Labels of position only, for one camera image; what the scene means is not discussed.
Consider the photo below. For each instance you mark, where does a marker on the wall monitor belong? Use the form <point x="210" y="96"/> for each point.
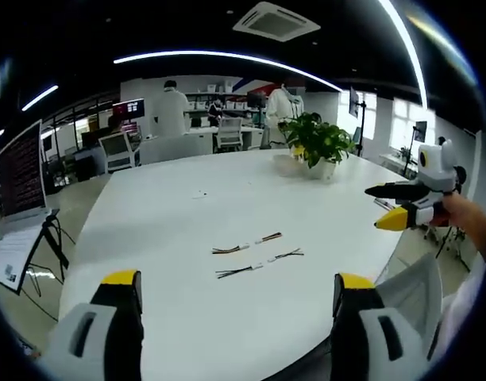
<point x="128" y="108"/>

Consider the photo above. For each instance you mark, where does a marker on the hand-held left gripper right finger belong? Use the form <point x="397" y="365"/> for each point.
<point x="380" y="345"/>

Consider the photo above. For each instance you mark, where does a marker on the printed paper sheet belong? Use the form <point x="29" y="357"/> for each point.
<point x="10" y="254"/>

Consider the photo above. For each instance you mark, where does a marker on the short ceiling light strip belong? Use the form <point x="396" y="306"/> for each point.
<point x="39" y="98"/>

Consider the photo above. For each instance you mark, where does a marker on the open laptop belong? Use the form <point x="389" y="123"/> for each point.
<point x="20" y="174"/>

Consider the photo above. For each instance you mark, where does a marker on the white mesh office chair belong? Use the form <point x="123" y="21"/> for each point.
<point x="118" y="151"/>
<point x="230" y="133"/>

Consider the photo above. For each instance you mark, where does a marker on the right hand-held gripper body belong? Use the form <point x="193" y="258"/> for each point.
<point x="439" y="166"/>

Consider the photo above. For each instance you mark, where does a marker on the grey office chair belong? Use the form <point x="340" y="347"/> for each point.
<point x="413" y="293"/>

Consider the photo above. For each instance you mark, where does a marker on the black laptop stand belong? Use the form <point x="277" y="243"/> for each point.
<point x="52" y="246"/>

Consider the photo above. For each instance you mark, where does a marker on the person's white garment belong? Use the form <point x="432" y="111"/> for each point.
<point x="465" y="313"/>

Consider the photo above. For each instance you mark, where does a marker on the long curved ceiling light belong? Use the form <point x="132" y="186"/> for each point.
<point x="413" y="51"/>
<point x="227" y="57"/>

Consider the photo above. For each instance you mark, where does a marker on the white plant pot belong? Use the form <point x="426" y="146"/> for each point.
<point x="321" y="170"/>

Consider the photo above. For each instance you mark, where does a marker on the monitor on black pole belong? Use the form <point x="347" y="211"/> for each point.
<point x="356" y="105"/>

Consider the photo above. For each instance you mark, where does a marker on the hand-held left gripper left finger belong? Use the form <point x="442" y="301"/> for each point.
<point x="84" y="341"/>

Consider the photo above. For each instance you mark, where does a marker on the ceiling air conditioner vent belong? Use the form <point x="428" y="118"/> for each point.
<point x="276" y="20"/>

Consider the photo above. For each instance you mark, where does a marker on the green potted plant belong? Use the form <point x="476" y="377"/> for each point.
<point x="320" y="139"/>

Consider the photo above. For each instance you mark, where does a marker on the person's right hand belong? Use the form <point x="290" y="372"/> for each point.
<point x="467" y="218"/>

